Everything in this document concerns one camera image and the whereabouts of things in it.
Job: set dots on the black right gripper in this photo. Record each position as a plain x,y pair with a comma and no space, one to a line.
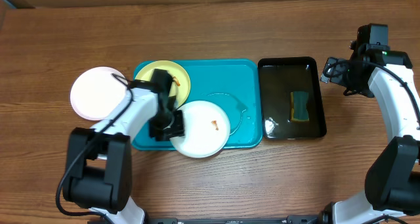
335,74

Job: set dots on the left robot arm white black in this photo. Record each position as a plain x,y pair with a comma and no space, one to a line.
98,175

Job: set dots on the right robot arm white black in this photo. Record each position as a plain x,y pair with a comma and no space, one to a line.
391,188

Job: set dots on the green yellow sponge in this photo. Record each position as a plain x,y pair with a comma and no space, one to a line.
299,112

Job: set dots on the sauce smear on white plate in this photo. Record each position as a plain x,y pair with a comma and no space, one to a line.
214,122

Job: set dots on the pale pink plate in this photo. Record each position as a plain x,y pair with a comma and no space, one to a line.
96,92

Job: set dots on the black water tray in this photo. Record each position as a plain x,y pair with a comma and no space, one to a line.
278,77

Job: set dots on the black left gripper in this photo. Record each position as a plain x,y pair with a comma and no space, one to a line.
178,131

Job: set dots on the white plate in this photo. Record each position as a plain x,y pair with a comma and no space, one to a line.
201,140

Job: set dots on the yellow plate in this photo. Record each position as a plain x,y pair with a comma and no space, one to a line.
181,85

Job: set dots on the teal plastic tray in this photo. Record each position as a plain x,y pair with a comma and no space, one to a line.
233,85

